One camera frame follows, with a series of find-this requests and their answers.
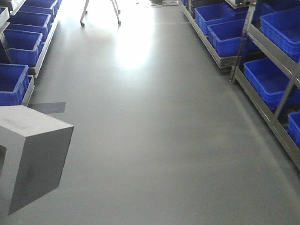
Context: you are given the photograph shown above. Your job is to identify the metal folding table legs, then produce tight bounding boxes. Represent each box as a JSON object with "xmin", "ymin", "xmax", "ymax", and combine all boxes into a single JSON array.
[{"xmin": 79, "ymin": 0, "xmax": 122, "ymax": 27}]

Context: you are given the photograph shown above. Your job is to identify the gray right shelf rack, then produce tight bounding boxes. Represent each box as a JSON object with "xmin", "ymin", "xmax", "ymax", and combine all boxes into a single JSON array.
[{"xmin": 179, "ymin": 0, "xmax": 300, "ymax": 166}]

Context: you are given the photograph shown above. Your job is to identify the blue bin right lower shelf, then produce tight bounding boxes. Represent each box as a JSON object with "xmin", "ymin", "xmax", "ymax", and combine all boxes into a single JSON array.
[{"xmin": 243, "ymin": 58, "xmax": 290, "ymax": 110}]

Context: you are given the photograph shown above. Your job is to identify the blue bin right upper shelf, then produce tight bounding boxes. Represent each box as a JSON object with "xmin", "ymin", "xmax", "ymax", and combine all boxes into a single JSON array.
[{"xmin": 260, "ymin": 7, "xmax": 300, "ymax": 63}]

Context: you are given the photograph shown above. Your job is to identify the gray shelf rack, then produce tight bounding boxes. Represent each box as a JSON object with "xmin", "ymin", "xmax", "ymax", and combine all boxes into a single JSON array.
[
  {"xmin": 0, "ymin": 0, "xmax": 61, "ymax": 106},
  {"xmin": 179, "ymin": 0, "xmax": 300, "ymax": 166}
]

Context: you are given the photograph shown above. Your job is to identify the gray hollow square base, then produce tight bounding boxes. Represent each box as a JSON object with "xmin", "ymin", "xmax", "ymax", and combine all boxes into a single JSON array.
[{"xmin": 0, "ymin": 105, "xmax": 74, "ymax": 219}]

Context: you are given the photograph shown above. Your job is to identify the blue bin shelf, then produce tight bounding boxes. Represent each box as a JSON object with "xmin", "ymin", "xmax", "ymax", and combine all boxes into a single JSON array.
[
  {"xmin": 195, "ymin": 3, "xmax": 235, "ymax": 35},
  {"xmin": 0, "ymin": 64, "xmax": 30, "ymax": 106},
  {"xmin": 260, "ymin": 7, "xmax": 300, "ymax": 63},
  {"xmin": 4, "ymin": 29, "xmax": 43, "ymax": 67},
  {"xmin": 243, "ymin": 58, "xmax": 290, "ymax": 110},
  {"xmin": 208, "ymin": 19, "xmax": 245, "ymax": 58}
]

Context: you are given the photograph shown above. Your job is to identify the blue bin left shelf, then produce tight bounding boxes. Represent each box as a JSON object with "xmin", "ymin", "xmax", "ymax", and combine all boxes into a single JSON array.
[
  {"xmin": 4, "ymin": 29, "xmax": 43, "ymax": 67},
  {"xmin": 0, "ymin": 64, "xmax": 30, "ymax": 106}
]

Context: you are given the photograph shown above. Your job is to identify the gray left shelf rack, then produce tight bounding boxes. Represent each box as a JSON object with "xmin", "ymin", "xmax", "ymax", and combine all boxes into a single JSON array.
[{"xmin": 0, "ymin": 0, "xmax": 61, "ymax": 106}]

